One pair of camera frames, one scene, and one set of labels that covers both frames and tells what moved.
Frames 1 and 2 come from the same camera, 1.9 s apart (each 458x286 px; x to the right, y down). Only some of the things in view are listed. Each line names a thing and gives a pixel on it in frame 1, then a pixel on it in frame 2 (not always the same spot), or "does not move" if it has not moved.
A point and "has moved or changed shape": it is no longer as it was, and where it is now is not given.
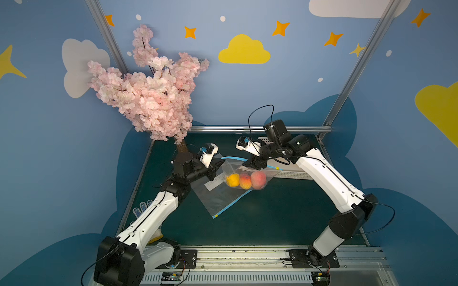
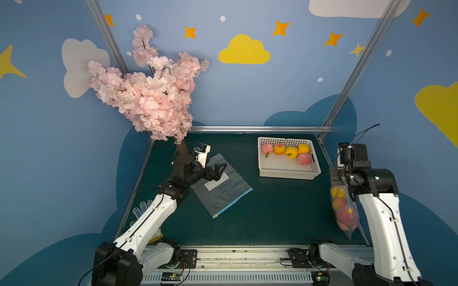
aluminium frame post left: x=99 y=16 does not move
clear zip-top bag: x=216 y=195 does not move
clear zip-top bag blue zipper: x=242 y=176 has moved or changed shape
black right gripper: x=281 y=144 -> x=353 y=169
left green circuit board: x=172 y=276 does not move
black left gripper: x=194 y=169 does not move
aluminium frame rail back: x=310 y=129 does not move
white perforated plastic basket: x=287 y=168 does not move
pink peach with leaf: x=258 y=180 has moved or changed shape
